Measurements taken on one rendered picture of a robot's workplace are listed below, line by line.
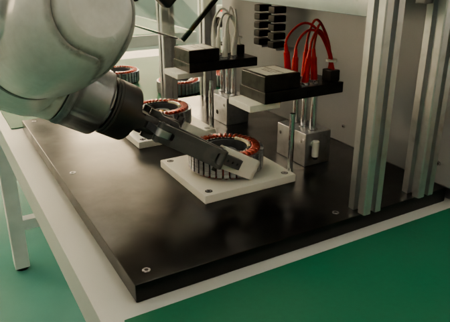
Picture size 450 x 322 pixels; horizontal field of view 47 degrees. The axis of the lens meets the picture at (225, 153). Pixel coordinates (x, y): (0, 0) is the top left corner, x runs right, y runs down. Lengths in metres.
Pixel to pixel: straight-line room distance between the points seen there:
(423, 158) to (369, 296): 0.23
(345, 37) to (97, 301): 0.58
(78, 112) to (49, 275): 1.43
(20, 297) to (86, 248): 1.29
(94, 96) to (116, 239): 0.17
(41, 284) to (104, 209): 1.29
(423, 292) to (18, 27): 0.46
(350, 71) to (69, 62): 0.57
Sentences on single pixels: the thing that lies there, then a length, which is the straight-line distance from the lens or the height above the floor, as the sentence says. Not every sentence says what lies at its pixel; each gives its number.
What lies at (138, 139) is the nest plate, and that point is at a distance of 0.90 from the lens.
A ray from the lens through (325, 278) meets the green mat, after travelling 0.59.
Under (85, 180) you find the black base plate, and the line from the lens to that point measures 0.78.
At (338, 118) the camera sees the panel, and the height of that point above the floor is 0.81.
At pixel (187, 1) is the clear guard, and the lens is 0.53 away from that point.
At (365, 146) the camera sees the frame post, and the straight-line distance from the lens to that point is 0.65.
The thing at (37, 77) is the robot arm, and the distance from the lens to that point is 0.46.
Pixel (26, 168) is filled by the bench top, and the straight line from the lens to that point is 0.92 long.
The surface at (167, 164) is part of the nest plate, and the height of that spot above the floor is 0.78.
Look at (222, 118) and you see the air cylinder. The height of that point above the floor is 0.78.
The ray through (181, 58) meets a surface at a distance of 0.97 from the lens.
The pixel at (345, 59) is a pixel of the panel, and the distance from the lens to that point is 0.90.
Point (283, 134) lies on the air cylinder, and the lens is 0.84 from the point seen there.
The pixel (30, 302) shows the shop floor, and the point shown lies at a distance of 1.89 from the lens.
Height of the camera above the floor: 1.08
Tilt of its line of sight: 21 degrees down
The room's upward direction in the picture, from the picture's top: straight up
